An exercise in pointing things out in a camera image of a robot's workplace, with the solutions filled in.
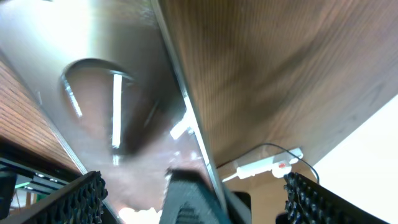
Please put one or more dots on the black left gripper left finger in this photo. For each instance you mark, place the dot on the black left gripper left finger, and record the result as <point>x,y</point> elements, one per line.
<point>81,201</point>

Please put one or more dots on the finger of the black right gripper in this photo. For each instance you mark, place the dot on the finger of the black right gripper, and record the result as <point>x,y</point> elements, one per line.
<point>238,211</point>
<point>190,201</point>

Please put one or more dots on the Samsung Galaxy smartphone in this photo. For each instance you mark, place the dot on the Samsung Galaxy smartphone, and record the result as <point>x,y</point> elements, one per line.
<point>102,76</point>

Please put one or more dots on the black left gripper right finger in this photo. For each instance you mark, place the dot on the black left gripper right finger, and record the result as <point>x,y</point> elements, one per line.
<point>310,203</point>

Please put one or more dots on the white power strip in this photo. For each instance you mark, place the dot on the white power strip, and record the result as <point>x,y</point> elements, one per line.
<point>279,165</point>

